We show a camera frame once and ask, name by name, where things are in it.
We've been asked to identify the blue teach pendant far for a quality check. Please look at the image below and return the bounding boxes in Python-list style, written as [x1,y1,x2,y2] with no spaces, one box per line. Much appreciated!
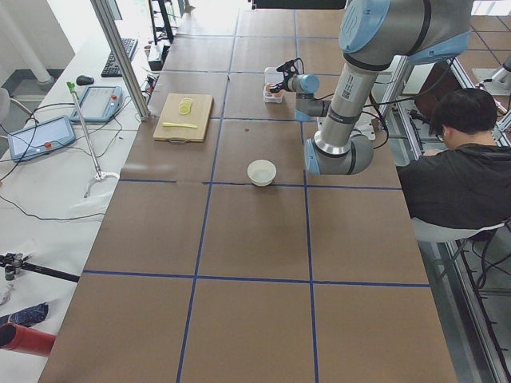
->
[72,85,123,124]

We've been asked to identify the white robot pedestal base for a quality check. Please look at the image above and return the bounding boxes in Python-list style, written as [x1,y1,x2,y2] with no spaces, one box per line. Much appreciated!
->
[354,113,379,141]

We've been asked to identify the bamboo cutting board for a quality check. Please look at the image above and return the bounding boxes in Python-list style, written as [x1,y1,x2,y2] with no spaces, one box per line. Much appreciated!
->
[153,93,213,142]

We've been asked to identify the black keyboard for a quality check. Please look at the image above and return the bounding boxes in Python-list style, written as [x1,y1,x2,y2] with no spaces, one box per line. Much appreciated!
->
[100,38,139,78]

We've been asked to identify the seated person in black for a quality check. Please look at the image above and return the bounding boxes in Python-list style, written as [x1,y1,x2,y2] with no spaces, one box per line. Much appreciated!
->
[397,89,510,229]

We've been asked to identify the blue teach pendant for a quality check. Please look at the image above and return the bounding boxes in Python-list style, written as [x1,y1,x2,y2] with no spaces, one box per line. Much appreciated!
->
[72,85,123,124]
[8,116,76,162]

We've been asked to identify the long reacher grabber stick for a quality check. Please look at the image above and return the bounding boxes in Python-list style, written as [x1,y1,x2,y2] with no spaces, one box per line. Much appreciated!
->
[66,81,120,199]

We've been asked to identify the blue teach pendant near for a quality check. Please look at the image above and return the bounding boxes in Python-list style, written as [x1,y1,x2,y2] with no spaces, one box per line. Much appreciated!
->
[8,116,76,162]

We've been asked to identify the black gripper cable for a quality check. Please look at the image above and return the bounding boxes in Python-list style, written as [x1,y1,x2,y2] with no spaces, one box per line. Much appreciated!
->
[311,57,456,151]

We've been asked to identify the white bowl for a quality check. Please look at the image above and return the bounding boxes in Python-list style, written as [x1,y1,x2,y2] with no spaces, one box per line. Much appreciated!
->
[247,160,277,187]

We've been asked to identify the black camera tripod arm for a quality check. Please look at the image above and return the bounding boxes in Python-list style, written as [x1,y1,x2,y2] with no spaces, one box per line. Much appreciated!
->
[0,253,80,282]

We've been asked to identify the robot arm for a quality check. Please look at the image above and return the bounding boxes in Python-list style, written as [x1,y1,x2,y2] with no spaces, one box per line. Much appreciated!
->
[267,1,473,175]

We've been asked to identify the black computer mouse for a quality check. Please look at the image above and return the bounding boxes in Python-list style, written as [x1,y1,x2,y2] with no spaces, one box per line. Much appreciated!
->
[76,75,95,86]

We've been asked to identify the white chair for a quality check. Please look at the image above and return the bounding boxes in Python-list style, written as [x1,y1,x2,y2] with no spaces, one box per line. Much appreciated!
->
[410,217,511,288]

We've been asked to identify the clear plastic egg box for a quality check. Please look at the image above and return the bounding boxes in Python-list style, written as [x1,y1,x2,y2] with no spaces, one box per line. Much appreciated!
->
[263,67,283,104]

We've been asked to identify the aluminium frame post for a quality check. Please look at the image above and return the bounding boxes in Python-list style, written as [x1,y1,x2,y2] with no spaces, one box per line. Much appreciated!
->
[90,0,150,121]

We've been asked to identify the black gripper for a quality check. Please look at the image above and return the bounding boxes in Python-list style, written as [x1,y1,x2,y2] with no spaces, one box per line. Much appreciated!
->
[268,72,299,93]

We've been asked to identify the yellow plastic knife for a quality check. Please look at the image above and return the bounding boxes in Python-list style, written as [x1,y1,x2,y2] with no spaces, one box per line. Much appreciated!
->
[162,122,198,128]

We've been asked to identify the red cylinder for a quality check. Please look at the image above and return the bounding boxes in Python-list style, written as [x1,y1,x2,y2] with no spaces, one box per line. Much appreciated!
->
[1,323,56,357]

